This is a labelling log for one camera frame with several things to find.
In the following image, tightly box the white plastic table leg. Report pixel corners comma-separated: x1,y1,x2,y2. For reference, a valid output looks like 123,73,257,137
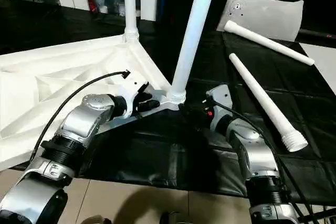
229,53,309,153
123,0,140,44
167,0,220,105
224,20,316,66

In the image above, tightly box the white plastic table top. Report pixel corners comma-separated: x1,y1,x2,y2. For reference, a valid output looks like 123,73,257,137
0,34,187,171

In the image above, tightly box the black work mat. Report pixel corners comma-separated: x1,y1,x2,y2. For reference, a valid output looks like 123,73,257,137
0,0,336,206

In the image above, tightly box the grey right robot foot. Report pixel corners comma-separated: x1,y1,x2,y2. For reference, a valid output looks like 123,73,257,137
159,212,187,224

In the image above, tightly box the grey robot foot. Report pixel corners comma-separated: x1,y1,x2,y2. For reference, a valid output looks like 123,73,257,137
81,215,111,224
159,212,187,224

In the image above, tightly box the white plastic bag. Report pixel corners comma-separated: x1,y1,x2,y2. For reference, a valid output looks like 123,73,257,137
216,0,305,42

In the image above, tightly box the grey left robot foot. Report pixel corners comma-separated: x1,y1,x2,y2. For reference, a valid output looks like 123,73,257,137
81,215,111,224

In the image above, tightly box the flat white board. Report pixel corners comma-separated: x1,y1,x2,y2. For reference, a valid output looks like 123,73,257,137
299,43,336,94

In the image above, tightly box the black floor stand bar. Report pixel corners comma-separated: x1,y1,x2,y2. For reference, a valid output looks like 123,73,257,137
299,207,336,222

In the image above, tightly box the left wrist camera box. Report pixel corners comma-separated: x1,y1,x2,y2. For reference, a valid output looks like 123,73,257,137
117,76,151,115

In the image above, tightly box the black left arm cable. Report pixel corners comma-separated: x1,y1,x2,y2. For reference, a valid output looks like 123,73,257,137
29,70,131,163

